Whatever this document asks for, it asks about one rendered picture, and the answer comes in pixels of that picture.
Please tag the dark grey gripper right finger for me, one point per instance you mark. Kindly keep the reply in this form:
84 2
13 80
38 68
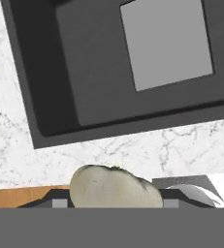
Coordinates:
178 198

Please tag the pale white garlic bulb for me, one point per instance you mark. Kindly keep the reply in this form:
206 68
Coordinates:
113 189

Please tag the brown wooden cupboard front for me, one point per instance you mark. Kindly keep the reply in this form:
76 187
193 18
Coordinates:
16 197

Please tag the dark grey sink basin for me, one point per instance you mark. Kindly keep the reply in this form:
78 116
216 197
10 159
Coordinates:
94 80

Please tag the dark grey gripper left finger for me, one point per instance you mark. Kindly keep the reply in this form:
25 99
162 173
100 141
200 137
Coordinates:
57 198

